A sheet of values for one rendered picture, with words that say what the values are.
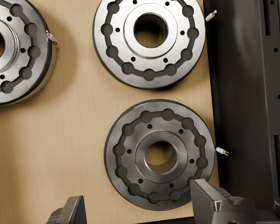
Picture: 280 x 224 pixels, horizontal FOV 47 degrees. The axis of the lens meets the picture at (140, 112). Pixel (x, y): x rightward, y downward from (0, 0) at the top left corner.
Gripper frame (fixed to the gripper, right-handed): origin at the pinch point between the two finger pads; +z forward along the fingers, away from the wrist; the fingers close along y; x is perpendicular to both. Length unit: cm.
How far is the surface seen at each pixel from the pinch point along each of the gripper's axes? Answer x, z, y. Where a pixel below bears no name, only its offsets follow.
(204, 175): -2.4, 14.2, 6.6
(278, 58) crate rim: 7.1, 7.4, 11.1
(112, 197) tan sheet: -4.2, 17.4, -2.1
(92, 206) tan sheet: -4.8, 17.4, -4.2
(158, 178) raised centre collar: -2.0, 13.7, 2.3
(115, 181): -1.8, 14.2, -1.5
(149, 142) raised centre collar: 1.4, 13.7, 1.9
